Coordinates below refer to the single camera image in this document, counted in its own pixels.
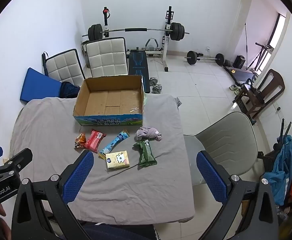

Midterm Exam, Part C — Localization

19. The dark wooden chair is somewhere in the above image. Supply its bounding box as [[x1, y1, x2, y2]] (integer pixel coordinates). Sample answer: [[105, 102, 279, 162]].
[[233, 69, 286, 120]]

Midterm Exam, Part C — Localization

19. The purple-grey cloth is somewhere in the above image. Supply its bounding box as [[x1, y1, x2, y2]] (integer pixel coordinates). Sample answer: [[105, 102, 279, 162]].
[[135, 127, 163, 142]]

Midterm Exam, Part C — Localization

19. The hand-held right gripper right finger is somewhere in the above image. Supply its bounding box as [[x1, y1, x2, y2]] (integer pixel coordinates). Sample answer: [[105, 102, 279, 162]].
[[196, 151, 279, 240]]

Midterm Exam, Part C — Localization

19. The short barbell with black plates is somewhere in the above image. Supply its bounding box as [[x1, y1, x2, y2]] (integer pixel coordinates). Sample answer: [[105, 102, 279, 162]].
[[185, 51, 225, 66]]

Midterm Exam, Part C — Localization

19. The blue garment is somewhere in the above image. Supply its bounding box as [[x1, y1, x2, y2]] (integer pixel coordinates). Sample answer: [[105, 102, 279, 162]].
[[263, 135, 292, 205]]

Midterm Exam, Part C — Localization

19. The black speaker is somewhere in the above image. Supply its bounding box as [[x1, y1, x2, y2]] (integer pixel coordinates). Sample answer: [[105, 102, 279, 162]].
[[233, 56, 246, 69]]

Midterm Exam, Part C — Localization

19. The black and blue weight bench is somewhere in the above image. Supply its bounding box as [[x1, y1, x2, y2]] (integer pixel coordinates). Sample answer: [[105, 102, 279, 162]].
[[128, 50, 151, 93]]

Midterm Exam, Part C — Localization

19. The green snack packet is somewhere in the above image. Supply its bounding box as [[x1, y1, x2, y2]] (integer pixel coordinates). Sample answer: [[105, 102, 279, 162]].
[[132, 140, 158, 167]]

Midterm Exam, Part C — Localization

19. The thin black pole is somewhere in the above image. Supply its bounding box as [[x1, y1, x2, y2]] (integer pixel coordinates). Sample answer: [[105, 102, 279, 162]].
[[244, 22, 248, 69]]

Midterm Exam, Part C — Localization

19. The window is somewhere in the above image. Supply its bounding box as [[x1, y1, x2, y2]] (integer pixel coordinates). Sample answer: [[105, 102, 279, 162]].
[[271, 14, 290, 46]]

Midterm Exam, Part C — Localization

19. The orange snack packet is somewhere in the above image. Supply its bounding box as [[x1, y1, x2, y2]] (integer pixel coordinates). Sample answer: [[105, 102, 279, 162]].
[[74, 134, 87, 150]]

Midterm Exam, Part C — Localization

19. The white barbell rack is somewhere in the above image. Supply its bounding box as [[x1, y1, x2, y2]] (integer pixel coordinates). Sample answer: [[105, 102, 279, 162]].
[[102, 6, 175, 72]]

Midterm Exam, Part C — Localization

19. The black folding stand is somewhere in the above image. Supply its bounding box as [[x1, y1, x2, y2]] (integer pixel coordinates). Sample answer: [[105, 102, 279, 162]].
[[251, 42, 273, 70]]

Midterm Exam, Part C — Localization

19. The blue foam mat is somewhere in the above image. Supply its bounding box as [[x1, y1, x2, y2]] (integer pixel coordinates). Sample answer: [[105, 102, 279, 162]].
[[19, 67, 64, 104]]

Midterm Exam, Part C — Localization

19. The treadmill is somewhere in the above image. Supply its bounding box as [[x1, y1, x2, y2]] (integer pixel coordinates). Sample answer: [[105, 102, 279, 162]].
[[223, 66, 259, 85]]

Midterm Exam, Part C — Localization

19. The red snack packet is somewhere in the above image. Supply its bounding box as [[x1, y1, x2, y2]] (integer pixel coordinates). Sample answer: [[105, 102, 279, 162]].
[[84, 129, 106, 153]]

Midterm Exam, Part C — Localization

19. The long barbell with black plates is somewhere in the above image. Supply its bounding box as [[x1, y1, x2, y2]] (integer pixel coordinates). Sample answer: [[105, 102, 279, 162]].
[[82, 22, 190, 42]]

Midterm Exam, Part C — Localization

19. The person's dark clothing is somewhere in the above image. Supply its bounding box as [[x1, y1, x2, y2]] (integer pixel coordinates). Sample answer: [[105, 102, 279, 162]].
[[82, 222, 160, 240]]

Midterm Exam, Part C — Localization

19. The grey curved handle bar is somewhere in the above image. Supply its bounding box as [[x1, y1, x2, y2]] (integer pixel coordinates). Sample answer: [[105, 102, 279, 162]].
[[146, 38, 159, 52]]

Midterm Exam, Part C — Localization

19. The dark blue jacket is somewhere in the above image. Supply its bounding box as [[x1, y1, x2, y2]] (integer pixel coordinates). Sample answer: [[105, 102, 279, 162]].
[[60, 81, 81, 98]]

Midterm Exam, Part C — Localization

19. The long light blue packet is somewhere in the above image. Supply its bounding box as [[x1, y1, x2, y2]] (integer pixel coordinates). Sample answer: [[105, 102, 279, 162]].
[[98, 129, 130, 159]]

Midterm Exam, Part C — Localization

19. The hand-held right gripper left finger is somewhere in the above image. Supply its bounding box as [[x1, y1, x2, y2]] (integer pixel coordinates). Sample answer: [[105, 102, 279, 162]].
[[11, 151, 94, 240]]

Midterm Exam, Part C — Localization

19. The yellow tissue pack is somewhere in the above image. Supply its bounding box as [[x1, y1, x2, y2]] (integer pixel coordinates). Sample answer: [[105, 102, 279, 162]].
[[105, 150, 130, 170]]

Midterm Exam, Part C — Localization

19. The grey office chair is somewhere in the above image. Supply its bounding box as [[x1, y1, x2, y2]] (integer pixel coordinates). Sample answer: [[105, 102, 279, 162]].
[[183, 112, 258, 186]]

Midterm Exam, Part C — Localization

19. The white quilted chair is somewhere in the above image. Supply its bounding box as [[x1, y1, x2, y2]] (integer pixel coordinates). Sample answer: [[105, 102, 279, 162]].
[[85, 37, 129, 78], [45, 49, 86, 85]]

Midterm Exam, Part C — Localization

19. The cardboard box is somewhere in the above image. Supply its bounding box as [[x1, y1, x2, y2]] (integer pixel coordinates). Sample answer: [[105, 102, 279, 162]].
[[73, 75, 145, 127]]

